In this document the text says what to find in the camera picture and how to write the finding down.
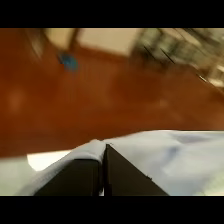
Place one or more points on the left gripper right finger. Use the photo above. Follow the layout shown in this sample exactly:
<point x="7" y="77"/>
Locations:
<point x="126" y="176"/>

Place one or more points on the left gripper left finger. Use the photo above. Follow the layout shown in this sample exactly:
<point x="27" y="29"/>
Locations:
<point x="75" y="178"/>

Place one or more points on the light blue shirt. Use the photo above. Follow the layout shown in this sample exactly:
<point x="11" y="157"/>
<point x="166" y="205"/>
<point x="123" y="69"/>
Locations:
<point x="173" y="160"/>

